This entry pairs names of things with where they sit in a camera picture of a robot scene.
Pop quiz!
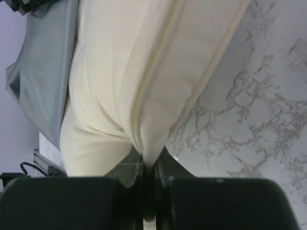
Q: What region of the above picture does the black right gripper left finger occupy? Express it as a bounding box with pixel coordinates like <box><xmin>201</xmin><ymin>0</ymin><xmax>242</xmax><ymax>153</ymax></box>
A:
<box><xmin>0</xmin><ymin>149</ymin><xmax>143</xmax><ymax>230</ymax></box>

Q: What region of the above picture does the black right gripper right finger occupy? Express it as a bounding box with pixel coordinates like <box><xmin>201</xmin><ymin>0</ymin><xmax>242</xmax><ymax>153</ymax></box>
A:
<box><xmin>154</xmin><ymin>149</ymin><xmax>299</xmax><ymax>230</ymax></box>

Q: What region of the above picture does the grey pillowcase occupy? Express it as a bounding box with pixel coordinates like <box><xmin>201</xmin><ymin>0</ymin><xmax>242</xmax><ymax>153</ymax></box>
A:
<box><xmin>5</xmin><ymin>0</ymin><xmax>79</xmax><ymax>148</ymax></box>

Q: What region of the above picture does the beige pillow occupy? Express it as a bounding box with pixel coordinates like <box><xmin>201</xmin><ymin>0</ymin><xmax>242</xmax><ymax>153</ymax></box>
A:
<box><xmin>60</xmin><ymin>0</ymin><xmax>248</xmax><ymax>177</ymax></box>

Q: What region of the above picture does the aluminium front extrusion rail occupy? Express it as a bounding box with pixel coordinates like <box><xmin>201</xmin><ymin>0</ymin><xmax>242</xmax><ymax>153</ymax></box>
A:
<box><xmin>34</xmin><ymin>149</ymin><xmax>67</xmax><ymax>177</ymax></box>

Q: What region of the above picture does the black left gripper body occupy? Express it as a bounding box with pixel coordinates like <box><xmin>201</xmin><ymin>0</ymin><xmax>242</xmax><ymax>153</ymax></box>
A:
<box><xmin>9</xmin><ymin>0</ymin><xmax>56</xmax><ymax>16</ymax></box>

